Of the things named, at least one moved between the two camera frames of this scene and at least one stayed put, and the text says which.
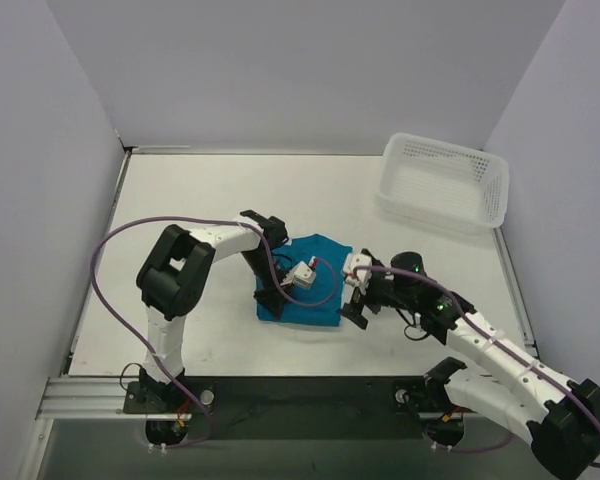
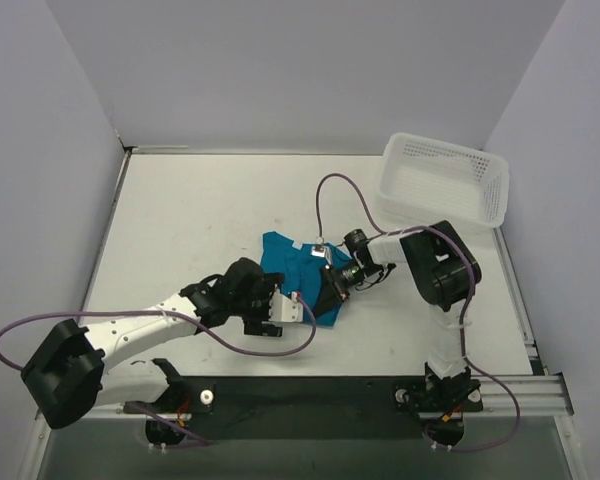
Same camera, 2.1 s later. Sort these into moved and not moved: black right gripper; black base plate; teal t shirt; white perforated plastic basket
Moved: black right gripper; teal t shirt
Not moved: black base plate; white perforated plastic basket
